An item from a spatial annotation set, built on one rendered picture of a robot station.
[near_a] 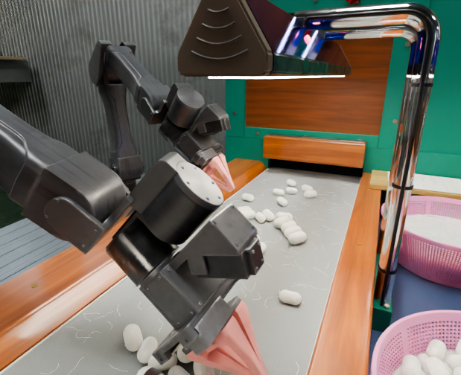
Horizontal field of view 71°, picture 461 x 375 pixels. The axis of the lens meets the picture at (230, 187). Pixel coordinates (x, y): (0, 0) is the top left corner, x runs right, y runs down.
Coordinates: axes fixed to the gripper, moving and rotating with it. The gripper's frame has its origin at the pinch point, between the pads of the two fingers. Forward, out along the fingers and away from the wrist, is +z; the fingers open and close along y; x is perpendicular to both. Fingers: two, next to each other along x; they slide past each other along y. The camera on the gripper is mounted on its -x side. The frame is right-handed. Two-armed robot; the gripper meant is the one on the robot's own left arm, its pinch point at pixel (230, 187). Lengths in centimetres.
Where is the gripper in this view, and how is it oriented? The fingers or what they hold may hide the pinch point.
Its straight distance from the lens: 69.3
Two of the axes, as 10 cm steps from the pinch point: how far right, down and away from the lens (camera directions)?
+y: 4.2, -3.0, 8.6
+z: 6.9, 7.2, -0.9
